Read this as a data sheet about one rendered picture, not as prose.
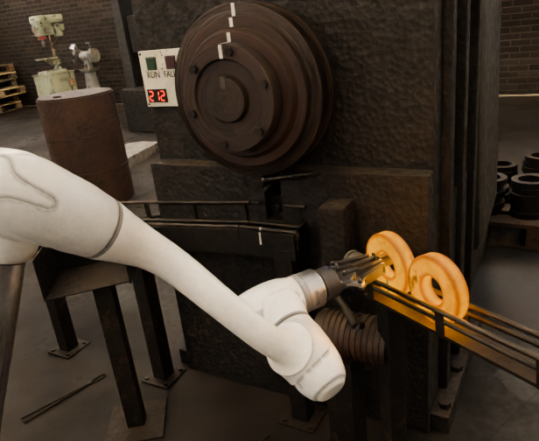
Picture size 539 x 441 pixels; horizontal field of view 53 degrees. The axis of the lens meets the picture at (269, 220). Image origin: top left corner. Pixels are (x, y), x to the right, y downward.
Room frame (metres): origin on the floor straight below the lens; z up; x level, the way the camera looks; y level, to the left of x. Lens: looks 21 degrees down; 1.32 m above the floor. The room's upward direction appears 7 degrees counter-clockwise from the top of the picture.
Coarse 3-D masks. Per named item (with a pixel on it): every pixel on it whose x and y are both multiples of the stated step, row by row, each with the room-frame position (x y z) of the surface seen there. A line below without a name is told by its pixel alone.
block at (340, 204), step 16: (320, 208) 1.39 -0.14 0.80; (336, 208) 1.37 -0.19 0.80; (352, 208) 1.41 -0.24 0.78; (320, 224) 1.39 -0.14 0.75; (336, 224) 1.36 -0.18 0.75; (352, 224) 1.40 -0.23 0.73; (320, 240) 1.39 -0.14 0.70; (336, 240) 1.36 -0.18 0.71; (352, 240) 1.40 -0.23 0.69; (336, 256) 1.37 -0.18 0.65
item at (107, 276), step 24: (48, 264) 1.54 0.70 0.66; (72, 264) 1.64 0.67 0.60; (96, 264) 1.63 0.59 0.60; (120, 264) 1.59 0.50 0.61; (48, 288) 1.49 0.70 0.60; (72, 288) 1.48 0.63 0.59; (96, 288) 1.45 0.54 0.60; (120, 312) 1.56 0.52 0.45; (120, 336) 1.52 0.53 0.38; (120, 360) 1.52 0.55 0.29; (120, 384) 1.52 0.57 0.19; (120, 408) 1.63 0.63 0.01; (144, 408) 1.61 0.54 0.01; (120, 432) 1.50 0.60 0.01; (144, 432) 1.48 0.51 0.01
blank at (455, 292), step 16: (432, 256) 1.01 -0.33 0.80; (416, 272) 1.05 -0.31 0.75; (432, 272) 1.00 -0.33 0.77; (448, 272) 0.97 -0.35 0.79; (416, 288) 1.05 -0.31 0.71; (432, 288) 1.05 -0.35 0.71; (448, 288) 0.96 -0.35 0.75; (464, 288) 0.95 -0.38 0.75; (416, 304) 1.05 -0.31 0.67; (432, 304) 1.00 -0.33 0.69; (448, 304) 0.96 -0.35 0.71; (464, 304) 0.94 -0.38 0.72; (432, 320) 1.00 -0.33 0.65; (448, 320) 0.96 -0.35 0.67
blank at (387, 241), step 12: (372, 240) 1.19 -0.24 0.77; (384, 240) 1.15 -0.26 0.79; (396, 240) 1.13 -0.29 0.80; (372, 252) 1.20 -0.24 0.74; (384, 252) 1.15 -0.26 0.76; (396, 252) 1.11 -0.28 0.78; (408, 252) 1.10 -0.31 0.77; (396, 264) 1.11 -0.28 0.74; (408, 264) 1.09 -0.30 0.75; (384, 276) 1.16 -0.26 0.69; (396, 276) 1.11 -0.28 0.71; (384, 288) 1.16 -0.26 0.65; (396, 288) 1.12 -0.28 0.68; (408, 288) 1.09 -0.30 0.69
